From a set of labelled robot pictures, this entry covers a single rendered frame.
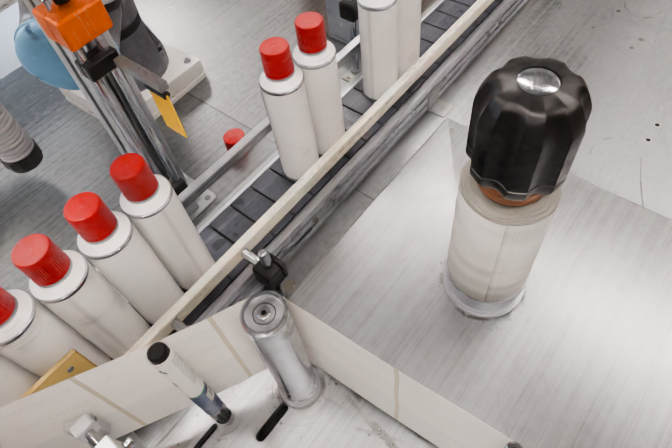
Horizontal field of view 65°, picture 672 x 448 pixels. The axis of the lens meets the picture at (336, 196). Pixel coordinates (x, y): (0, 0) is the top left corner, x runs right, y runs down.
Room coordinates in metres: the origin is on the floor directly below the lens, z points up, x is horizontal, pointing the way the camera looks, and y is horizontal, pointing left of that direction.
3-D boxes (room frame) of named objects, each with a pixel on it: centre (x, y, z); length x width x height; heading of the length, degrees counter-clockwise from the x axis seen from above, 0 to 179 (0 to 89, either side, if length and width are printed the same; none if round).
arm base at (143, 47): (0.76, 0.32, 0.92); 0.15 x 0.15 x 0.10
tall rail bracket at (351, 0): (0.69, -0.08, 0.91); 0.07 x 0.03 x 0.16; 44
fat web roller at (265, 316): (0.17, 0.07, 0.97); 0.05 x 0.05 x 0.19
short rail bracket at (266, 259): (0.30, 0.09, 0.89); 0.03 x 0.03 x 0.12; 44
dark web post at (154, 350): (0.16, 0.15, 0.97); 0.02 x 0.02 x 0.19
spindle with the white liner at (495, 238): (0.26, -0.15, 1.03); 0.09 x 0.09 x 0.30
